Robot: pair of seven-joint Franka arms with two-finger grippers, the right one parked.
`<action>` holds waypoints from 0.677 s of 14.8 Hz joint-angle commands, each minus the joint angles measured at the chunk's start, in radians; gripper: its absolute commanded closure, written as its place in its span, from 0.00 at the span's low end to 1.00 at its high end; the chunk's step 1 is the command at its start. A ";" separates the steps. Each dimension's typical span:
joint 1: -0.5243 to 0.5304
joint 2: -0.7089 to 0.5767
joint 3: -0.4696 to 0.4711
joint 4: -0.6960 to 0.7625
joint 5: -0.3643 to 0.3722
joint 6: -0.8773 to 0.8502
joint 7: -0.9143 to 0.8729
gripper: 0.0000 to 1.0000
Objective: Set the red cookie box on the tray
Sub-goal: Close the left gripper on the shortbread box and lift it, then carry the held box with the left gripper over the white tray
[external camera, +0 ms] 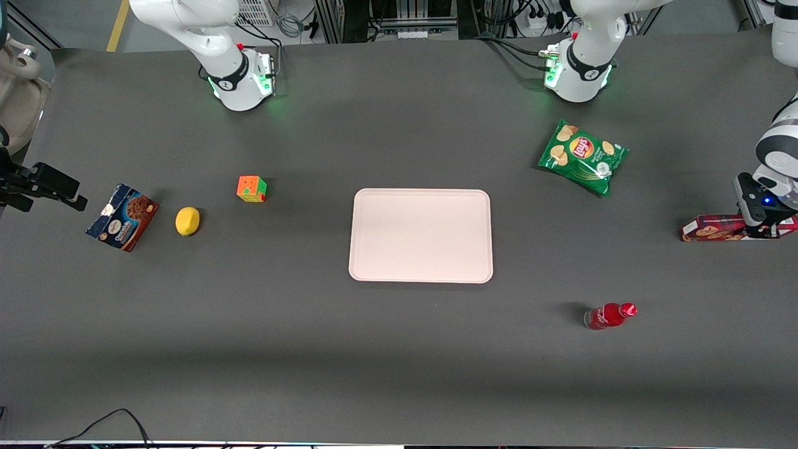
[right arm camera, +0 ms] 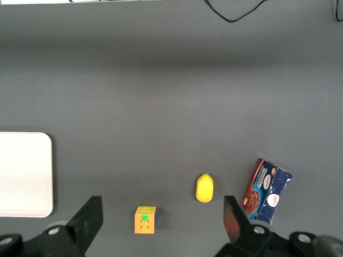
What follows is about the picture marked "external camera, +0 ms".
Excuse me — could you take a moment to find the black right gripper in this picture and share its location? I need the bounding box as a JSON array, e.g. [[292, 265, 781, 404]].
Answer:
[[0, 163, 89, 213]]

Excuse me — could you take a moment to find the grey coiled cable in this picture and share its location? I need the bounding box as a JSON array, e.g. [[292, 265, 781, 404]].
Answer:
[[276, 9, 308, 39]]

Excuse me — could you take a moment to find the blue chocolate cookie box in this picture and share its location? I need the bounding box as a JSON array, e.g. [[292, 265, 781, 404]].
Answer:
[[85, 183, 160, 253]]

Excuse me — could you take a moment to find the green potato chip bag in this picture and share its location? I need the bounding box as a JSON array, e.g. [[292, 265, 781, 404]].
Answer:
[[537, 119, 630, 198]]

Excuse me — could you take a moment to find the red soda bottle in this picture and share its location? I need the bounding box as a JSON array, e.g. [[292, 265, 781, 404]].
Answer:
[[584, 302, 638, 331]]

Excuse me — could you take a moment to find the black base cable bundle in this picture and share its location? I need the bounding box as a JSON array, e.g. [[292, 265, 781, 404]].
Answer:
[[477, 32, 552, 70]]

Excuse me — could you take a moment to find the aluminium equipment rack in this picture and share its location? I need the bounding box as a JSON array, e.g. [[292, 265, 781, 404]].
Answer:
[[314, 0, 465, 46]]

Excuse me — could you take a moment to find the yellow lemon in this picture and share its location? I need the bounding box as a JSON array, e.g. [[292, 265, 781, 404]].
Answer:
[[175, 206, 201, 237]]

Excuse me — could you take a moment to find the black cable at table edge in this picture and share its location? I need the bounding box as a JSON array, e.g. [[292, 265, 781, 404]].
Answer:
[[45, 408, 154, 449]]

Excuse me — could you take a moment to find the colourful puzzle cube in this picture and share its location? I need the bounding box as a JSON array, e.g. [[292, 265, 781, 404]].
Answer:
[[236, 175, 268, 204]]

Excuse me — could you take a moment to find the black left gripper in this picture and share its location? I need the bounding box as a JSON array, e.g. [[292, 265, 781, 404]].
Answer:
[[746, 206, 798, 240]]

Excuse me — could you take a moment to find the pale pink plastic tray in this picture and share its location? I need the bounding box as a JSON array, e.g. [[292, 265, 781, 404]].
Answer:
[[348, 188, 494, 284]]

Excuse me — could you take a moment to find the white power strip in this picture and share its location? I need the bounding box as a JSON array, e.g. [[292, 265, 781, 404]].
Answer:
[[526, 7, 567, 33]]

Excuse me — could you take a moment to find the white perforated panel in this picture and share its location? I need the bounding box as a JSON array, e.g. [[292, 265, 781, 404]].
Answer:
[[234, 0, 277, 27]]

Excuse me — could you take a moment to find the red tartan cookie box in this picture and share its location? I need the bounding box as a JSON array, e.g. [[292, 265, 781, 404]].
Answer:
[[679, 213, 798, 243]]

